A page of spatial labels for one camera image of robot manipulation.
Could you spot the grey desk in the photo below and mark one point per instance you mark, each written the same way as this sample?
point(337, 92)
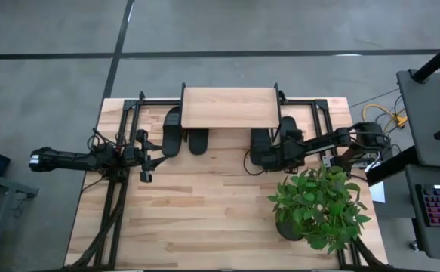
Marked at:
point(427, 121)
point(434, 242)

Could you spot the black pole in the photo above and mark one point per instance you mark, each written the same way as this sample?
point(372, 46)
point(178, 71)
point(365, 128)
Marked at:
point(436, 60)

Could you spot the black desk leg bar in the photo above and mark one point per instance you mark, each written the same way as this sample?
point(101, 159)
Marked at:
point(389, 166)

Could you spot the wooden shelf black metal frame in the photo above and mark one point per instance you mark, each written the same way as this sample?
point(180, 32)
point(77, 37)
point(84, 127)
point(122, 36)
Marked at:
point(229, 107)

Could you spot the silver mounting bracket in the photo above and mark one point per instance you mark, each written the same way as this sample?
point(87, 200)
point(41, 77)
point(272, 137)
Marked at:
point(327, 161)

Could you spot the green leafy plant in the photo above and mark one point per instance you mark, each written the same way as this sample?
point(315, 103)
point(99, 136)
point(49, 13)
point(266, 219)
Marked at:
point(317, 204)

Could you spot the grey metal desk frame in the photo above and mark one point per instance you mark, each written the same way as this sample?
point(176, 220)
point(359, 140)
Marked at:
point(0, 181)

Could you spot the black plant pot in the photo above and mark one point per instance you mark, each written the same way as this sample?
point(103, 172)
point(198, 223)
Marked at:
point(285, 230)

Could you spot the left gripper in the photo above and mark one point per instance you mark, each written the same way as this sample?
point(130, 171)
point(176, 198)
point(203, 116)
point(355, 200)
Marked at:
point(134, 156)

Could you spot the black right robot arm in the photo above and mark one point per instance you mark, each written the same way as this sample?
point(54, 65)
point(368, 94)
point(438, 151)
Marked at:
point(329, 141)

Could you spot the black aluminium rig frame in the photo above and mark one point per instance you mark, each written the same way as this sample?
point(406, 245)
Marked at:
point(159, 102)

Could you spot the white paper sheet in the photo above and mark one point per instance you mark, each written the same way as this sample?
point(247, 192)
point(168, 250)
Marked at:
point(378, 192)

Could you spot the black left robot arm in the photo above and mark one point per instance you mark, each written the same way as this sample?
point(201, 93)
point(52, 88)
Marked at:
point(72, 160)

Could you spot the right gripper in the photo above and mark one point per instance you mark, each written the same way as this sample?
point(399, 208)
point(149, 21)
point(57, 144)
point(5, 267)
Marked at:
point(289, 153)

